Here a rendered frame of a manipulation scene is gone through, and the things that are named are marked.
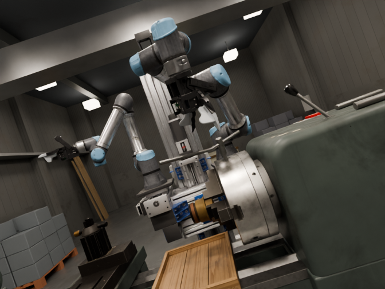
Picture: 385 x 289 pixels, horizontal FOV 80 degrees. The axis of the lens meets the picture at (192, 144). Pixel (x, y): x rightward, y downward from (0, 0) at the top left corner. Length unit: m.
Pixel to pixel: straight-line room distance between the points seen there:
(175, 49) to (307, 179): 0.51
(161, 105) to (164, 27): 1.00
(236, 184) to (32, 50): 4.71
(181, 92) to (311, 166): 0.42
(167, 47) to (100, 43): 3.98
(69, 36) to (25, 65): 0.90
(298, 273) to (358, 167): 0.35
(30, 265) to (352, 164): 4.77
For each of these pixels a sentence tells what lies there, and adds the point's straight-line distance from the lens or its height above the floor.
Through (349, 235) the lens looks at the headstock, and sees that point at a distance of 0.78.
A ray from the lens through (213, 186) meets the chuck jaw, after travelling 0.89.
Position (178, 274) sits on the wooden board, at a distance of 0.98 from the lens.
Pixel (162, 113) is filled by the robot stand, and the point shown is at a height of 1.61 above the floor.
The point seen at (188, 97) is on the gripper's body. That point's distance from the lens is 0.69.
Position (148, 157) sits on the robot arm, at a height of 1.34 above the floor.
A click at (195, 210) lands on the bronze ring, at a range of 0.86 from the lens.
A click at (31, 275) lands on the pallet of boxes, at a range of 5.02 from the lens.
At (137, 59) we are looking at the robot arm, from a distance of 0.85.
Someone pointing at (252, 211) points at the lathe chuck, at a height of 1.07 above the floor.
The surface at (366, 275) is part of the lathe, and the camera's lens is 0.84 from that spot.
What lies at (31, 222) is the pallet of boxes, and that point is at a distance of 5.23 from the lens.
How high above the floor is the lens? 1.32
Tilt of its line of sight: 1 degrees up
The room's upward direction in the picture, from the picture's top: 20 degrees counter-clockwise
